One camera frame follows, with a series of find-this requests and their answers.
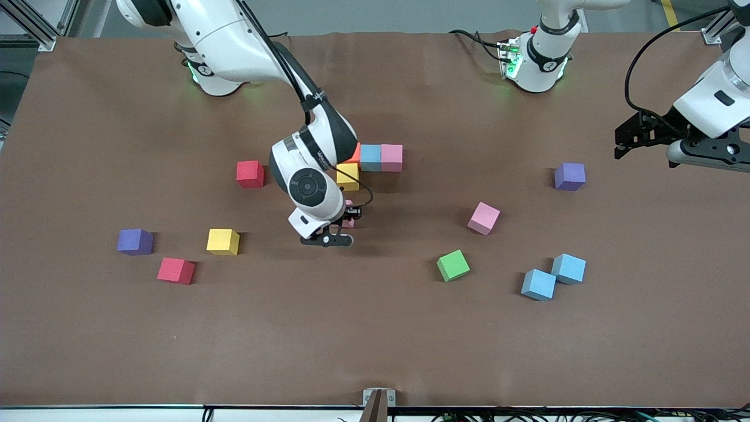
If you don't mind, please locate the yellow foam cube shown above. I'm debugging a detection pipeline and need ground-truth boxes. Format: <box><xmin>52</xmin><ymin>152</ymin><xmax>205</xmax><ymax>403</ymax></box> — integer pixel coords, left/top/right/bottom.
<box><xmin>206</xmin><ymin>229</ymin><xmax>240</xmax><ymax>256</ymax></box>
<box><xmin>336</xmin><ymin>163</ymin><xmax>360</xmax><ymax>192</ymax></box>

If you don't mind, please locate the blue foam cube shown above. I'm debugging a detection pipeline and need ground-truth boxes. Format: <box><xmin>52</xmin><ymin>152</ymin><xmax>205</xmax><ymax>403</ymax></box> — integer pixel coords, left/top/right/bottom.
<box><xmin>360</xmin><ymin>144</ymin><xmax>383</xmax><ymax>172</ymax></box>
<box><xmin>551</xmin><ymin>253</ymin><xmax>587</xmax><ymax>285</ymax></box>
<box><xmin>521</xmin><ymin>268</ymin><xmax>557</xmax><ymax>302</ymax></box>

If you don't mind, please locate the purple foam cube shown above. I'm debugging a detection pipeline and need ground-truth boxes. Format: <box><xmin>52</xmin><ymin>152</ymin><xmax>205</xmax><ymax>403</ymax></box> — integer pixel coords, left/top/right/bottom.
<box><xmin>117</xmin><ymin>228</ymin><xmax>155</xmax><ymax>256</ymax></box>
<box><xmin>554</xmin><ymin>162</ymin><xmax>587</xmax><ymax>192</ymax></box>

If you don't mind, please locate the red foam cube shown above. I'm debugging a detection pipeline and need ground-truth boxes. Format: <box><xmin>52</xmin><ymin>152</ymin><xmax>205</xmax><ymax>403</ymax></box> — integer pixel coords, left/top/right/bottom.
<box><xmin>156</xmin><ymin>257</ymin><xmax>196</xmax><ymax>286</ymax></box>
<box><xmin>236</xmin><ymin>160</ymin><xmax>265</xmax><ymax>189</ymax></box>

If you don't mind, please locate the green foam cube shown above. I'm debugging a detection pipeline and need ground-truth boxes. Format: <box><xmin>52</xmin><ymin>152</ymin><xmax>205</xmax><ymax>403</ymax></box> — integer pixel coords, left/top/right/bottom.
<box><xmin>436</xmin><ymin>249</ymin><xmax>471</xmax><ymax>283</ymax></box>

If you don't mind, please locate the brown table mat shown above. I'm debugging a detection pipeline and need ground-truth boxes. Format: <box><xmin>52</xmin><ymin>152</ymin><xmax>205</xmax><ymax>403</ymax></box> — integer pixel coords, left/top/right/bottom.
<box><xmin>0</xmin><ymin>29</ymin><xmax>750</xmax><ymax>409</ymax></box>

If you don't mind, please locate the grey base connector plate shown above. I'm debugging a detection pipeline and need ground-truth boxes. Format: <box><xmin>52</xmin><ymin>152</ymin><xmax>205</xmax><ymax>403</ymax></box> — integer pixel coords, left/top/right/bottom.
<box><xmin>497</xmin><ymin>39</ymin><xmax>523</xmax><ymax>80</ymax></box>

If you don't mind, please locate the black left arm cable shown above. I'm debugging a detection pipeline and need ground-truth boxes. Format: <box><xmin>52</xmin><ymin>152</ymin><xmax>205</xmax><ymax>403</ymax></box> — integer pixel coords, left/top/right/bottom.
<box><xmin>625</xmin><ymin>5</ymin><xmax>733</xmax><ymax>125</ymax></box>

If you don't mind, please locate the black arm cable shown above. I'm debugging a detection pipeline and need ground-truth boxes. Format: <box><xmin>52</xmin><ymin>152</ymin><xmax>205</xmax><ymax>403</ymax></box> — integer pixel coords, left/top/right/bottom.
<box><xmin>237</xmin><ymin>0</ymin><xmax>374</xmax><ymax>209</ymax></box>
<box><xmin>625</xmin><ymin>5</ymin><xmax>733</xmax><ymax>125</ymax></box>

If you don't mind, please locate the aluminium frame profile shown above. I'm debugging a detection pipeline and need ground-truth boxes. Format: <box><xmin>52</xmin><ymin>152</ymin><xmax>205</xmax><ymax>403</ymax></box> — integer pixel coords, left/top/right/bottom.
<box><xmin>0</xmin><ymin>0</ymin><xmax>80</xmax><ymax>52</ymax></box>
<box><xmin>702</xmin><ymin>0</ymin><xmax>750</xmax><ymax>46</ymax></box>

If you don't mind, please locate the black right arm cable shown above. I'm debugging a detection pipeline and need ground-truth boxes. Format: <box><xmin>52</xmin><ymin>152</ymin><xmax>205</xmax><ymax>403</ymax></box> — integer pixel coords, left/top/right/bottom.
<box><xmin>237</xmin><ymin>0</ymin><xmax>374</xmax><ymax>209</ymax></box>

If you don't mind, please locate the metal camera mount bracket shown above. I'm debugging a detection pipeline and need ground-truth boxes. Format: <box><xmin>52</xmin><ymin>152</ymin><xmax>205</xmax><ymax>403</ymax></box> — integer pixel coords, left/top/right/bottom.
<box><xmin>360</xmin><ymin>388</ymin><xmax>397</xmax><ymax>422</ymax></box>

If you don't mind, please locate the black base cable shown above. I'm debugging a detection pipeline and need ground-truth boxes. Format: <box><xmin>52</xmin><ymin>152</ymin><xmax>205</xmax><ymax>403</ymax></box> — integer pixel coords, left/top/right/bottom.
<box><xmin>448</xmin><ymin>29</ymin><xmax>504</xmax><ymax>62</ymax></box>

